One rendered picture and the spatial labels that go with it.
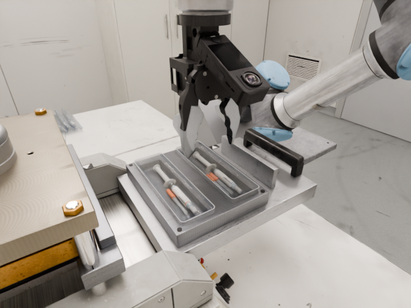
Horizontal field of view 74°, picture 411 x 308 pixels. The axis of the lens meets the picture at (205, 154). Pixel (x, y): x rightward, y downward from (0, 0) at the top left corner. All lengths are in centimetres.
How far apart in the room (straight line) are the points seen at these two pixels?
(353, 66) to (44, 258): 67
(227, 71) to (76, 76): 256
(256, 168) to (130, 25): 213
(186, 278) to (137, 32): 233
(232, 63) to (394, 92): 295
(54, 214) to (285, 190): 36
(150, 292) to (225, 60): 28
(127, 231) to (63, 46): 244
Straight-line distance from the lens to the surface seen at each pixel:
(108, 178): 54
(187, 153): 44
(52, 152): 35
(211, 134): 97
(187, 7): 39
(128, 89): 258
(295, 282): 65
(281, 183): 51
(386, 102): 330
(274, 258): 67
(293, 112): 81
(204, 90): 40
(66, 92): 288
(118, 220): 50
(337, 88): 74
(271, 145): 55
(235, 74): 35
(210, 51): 37
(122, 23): 248
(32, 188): 30
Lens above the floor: 127
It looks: 31 degrees down
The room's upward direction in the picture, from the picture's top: straight up
